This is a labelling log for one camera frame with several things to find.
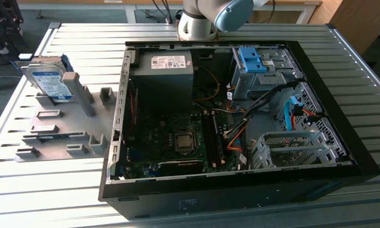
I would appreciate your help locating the silver CPU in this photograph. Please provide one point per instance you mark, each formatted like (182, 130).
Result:
(185, 141)

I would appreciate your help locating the blue plastic drive latch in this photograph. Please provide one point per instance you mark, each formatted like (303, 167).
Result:
(250, 61)

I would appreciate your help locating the dark RAM stick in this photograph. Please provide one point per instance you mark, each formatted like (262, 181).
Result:
(53, 137)

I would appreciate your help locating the brown wooden cabinet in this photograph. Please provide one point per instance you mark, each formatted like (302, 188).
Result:
(361, 23)

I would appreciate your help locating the CPU socket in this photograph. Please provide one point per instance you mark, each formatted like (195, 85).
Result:
(186, 132)

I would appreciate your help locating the grey power supply unit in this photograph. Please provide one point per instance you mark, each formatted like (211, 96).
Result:
(165, 80)

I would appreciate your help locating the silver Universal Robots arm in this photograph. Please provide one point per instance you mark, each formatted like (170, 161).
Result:
(197, 26)

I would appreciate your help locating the green motherboard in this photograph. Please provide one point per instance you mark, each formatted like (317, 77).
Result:
(153, 142)

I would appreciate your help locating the silver metal disk bay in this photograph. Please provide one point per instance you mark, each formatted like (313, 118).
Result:
(305, 150)

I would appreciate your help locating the hard disk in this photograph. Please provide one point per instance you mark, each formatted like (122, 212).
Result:
(49, 83)

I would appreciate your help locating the black open PC case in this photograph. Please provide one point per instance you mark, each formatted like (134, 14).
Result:
(209, 197)

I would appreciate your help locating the grey metal drive cage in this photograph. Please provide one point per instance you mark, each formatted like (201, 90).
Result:
(266, 80)

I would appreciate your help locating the black graphics card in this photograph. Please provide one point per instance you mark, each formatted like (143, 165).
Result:
(181, 167)

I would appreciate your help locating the black RAM stick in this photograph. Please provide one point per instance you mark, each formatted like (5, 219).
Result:
(219, 142)

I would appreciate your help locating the grey parts rack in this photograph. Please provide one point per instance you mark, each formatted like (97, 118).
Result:
(70, 118)

